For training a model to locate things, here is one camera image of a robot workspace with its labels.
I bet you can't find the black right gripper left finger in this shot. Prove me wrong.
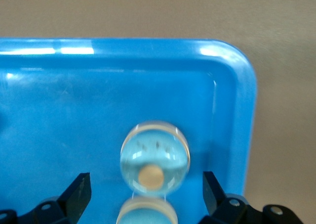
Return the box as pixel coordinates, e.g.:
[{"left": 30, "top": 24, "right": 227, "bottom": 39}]
[{"left": 0, "top": 172, "right": 92, "bottom": 224}]

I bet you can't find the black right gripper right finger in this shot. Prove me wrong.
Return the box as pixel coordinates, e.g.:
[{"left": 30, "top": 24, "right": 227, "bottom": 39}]
[{"left": 201, "top": 171, "right": 301, "bottom": 224}]

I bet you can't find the blue desk bell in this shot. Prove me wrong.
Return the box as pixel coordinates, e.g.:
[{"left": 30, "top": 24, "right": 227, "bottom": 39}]
[
  {"left": 120, "top": 121, "right": 191, "bottom": 198},
  {"left": 116, "top": 196, "right": 178, "bottom": 224}
]

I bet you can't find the blue plastic tray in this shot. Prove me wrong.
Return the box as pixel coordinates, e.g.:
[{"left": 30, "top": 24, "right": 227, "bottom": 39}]
[{"left": 0, "top": 37, "right": 259, "bottom": 224}]

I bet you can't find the brown table cover sheet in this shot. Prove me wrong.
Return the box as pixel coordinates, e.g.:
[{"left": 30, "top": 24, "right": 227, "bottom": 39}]
[{"left": 0, "top": 0, "right": 316, "bottom": 224}]

